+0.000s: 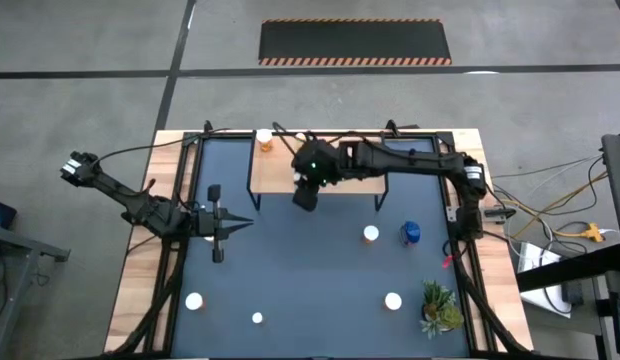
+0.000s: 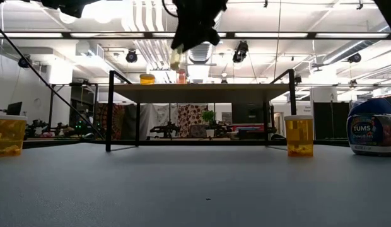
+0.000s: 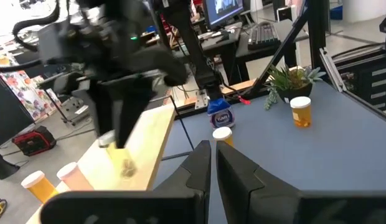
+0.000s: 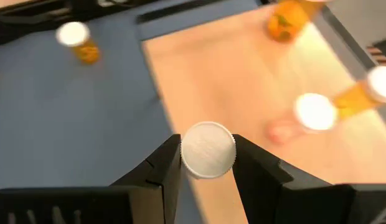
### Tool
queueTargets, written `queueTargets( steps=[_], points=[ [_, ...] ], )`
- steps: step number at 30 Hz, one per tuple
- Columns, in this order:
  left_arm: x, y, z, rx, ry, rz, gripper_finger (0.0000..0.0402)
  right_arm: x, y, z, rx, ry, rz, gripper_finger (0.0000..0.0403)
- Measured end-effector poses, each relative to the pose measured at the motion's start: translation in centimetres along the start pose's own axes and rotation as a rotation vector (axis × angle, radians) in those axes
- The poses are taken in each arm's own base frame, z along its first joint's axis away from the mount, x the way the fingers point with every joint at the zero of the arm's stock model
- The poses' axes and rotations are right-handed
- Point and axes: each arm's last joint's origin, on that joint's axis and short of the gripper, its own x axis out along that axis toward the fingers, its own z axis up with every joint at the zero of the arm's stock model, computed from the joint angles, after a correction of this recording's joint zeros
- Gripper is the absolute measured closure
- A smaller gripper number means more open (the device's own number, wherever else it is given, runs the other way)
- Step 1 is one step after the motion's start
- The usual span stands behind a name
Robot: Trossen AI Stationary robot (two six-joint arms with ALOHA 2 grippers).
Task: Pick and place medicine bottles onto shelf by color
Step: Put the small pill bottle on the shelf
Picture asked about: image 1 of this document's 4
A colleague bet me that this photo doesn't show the grey metal desk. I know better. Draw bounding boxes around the grey metal desk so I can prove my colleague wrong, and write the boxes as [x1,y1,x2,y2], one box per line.
[0,224,71,360]

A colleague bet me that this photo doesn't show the wooden shelf black metal legs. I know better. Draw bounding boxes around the wooden shelf black metal legs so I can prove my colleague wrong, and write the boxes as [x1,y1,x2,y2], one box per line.
[245,130,390,213]

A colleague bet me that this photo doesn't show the blue-grey table mat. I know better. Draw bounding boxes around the blue-grey table mat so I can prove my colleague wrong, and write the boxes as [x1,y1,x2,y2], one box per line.
[170,137,471,359]

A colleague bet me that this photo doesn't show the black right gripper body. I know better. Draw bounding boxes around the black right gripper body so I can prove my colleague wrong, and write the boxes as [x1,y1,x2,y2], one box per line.
[291,139,341,214]

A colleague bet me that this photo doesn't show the blue Tums bottle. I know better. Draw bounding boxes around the blue Tums bottle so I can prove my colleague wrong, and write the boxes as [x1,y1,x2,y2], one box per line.
[399,220,423,248]

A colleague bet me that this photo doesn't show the potted succulent plant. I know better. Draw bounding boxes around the potted succulent plant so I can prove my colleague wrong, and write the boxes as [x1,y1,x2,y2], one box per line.
[418,278,465,341]

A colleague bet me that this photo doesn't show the white floor cable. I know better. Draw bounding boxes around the white floor cable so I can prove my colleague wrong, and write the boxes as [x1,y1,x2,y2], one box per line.
[489,153,605,179]

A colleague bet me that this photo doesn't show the black hazard-striped floor mat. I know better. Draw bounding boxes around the black hazard-striped floor mat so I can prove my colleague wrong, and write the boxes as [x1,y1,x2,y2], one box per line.
[258,18,453,67]

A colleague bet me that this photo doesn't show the yellow floor cable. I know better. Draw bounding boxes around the yellow floor cable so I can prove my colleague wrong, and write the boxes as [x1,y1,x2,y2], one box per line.
[509,169,611,241]

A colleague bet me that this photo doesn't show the yellow power splitter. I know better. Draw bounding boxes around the yellow power splitter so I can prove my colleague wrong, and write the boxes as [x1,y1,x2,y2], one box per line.
[579,222,605,245]

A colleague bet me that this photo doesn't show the dark device blue light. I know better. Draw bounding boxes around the dark device blue light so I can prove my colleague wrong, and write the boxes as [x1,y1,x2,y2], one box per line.
[0,198,19,230]

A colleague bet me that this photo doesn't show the black side desk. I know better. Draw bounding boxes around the black side desk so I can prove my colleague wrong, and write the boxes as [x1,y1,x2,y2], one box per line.
[514,243,620,360]

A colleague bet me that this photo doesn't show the black aluminium table frame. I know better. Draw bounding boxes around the black aluminium table frame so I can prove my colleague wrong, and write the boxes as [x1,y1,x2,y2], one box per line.
[103,119,536,360]

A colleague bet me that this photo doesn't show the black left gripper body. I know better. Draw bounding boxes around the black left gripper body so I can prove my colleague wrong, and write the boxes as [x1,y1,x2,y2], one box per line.
[190,183,228,265]

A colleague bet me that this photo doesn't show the white box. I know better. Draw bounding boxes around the white box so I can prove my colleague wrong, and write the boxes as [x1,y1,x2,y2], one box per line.
[518,241,574,319]

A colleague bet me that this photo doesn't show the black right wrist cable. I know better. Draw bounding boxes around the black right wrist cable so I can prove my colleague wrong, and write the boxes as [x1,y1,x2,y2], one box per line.
[272,121,299,158]

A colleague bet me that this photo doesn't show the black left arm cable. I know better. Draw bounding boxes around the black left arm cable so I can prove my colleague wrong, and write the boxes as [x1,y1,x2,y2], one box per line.
[97,127,234,169]

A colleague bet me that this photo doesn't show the grey monitor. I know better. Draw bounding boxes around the grey monitor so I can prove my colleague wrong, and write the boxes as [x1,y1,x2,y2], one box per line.
[600,132,620,261]

